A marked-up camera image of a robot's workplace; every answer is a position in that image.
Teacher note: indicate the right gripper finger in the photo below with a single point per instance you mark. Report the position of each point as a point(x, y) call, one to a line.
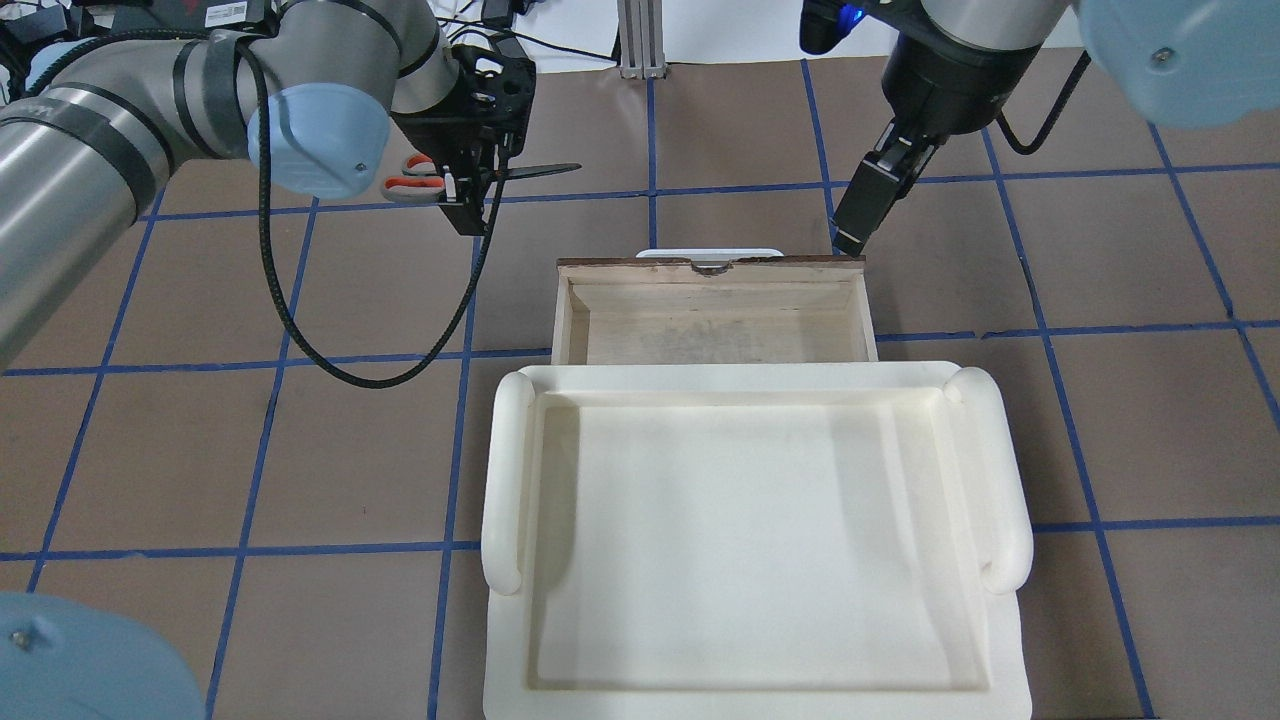
point(871, 193)
point(898, 157)

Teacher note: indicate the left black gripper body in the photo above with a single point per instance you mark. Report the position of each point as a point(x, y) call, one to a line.
point(468, 132)

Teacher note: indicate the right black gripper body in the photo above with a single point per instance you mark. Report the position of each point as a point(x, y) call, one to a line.
point(951, 88)

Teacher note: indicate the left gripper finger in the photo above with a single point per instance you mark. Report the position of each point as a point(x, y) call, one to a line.
point(463, 197)

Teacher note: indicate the grey orange scissors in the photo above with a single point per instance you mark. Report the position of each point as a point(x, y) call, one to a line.
point(422, 181)

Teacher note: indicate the wooden drawer white handle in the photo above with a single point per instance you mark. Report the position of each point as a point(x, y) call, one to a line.
point(712, 306)

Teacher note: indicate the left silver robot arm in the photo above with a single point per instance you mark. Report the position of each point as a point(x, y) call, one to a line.
point(96, 136)

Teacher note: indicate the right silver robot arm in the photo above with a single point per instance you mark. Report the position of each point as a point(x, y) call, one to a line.
point(1183, 64)

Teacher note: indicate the white plastic tray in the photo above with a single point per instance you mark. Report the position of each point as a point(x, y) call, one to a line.
point(773, 541)

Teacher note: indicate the aluminium frame post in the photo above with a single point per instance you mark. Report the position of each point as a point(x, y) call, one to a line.
point(640, 36)

